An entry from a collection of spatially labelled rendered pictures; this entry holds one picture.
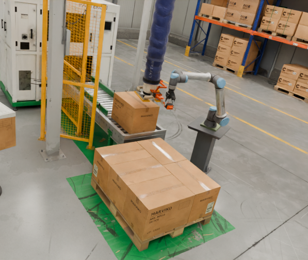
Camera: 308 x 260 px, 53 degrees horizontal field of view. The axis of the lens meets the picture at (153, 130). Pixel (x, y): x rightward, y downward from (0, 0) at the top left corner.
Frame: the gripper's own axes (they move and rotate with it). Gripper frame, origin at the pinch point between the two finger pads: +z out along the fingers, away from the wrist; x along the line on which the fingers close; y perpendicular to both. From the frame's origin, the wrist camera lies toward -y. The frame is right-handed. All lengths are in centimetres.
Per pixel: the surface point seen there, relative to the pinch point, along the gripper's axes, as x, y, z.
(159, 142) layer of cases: -15, 33, 68
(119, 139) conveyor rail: 35, 52, 73
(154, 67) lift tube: 5, 49, -29
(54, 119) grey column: 116, 93, 63
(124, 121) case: 25, 73, 56
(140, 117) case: 10, 53, 41
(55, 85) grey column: 116, 93, 16
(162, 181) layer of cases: 17, -53, 68
